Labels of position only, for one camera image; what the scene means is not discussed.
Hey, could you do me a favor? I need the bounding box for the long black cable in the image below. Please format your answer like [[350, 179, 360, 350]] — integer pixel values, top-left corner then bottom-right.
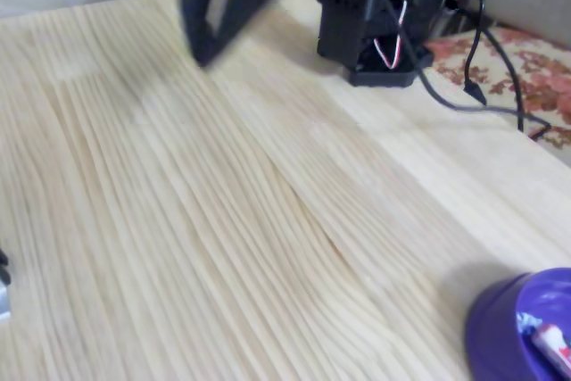
[[363, 0, 553, 133]]

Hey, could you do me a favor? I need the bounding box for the purple bowl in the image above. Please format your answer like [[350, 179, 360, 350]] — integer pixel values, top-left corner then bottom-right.
[[465, 267, 571, 381]]

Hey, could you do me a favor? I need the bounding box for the red and white wire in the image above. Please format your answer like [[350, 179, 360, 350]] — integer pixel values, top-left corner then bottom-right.
[[373, 0, 410, 71]]

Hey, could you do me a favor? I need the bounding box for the floral cloth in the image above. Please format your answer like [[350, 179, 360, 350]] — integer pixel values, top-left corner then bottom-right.
[[422, 25, 571, 151]]

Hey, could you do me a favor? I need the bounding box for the candy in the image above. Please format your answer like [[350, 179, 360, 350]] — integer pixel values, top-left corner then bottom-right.
[[516, 310, 571, 378]]

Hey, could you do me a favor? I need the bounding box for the thin black cable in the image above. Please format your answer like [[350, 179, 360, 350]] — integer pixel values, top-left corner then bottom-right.
[[484, 26, 526, 133]]

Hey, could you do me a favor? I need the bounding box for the looped black cable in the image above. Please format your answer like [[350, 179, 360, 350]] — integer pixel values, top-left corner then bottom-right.
[[445, 0, 488, 106]]

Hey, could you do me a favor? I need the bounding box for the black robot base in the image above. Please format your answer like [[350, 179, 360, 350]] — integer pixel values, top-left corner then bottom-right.
[[316, 0, 458, 89]]

